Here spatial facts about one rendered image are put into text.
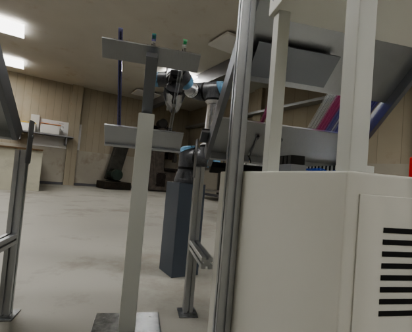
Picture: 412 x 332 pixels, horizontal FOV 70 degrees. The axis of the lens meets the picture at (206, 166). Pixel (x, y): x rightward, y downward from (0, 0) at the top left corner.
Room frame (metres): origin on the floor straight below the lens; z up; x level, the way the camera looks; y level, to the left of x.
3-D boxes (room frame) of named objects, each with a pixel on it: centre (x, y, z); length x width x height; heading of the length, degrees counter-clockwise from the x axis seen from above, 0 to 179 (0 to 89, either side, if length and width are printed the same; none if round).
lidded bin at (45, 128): (8.49, 4.63, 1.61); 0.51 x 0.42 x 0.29; 122
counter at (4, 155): (7.18, 4.59, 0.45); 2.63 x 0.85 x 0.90; 32
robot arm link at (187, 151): (1.83, 0.11, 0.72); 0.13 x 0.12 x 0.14; 65
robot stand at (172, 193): (1.83, 0.12, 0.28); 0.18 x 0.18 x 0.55; 32
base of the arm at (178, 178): (1.83, 0.12, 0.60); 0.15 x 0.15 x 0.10
